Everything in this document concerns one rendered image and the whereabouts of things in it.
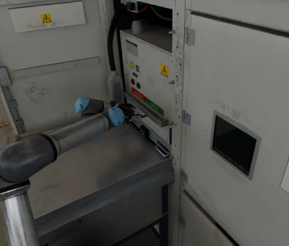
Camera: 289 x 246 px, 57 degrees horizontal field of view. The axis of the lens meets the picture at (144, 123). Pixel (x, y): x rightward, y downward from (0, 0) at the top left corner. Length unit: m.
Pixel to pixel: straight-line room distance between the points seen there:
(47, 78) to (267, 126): 1.21
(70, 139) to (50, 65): 0.75
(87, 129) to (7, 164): 0.28
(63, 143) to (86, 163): 0.54
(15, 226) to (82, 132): 0.34
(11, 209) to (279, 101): 0.79
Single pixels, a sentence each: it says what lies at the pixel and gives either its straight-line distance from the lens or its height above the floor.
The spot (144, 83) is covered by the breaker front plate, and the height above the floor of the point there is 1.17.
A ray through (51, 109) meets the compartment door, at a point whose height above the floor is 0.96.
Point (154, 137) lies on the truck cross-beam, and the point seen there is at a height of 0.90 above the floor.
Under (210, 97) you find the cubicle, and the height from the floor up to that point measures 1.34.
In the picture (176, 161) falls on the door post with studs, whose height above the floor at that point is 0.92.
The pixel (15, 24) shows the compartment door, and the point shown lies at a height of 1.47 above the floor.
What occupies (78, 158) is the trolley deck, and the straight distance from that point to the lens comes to 1.44.
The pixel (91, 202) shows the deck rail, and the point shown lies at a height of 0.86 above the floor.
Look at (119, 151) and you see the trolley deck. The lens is 1.44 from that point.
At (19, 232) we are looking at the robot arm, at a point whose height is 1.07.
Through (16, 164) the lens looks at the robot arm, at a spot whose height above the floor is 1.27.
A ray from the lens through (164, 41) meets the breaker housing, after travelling 1.26.
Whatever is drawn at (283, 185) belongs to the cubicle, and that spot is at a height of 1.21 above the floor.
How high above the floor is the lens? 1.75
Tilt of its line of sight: 33 degrees down
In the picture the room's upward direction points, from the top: 4 degrees counter-clockwise
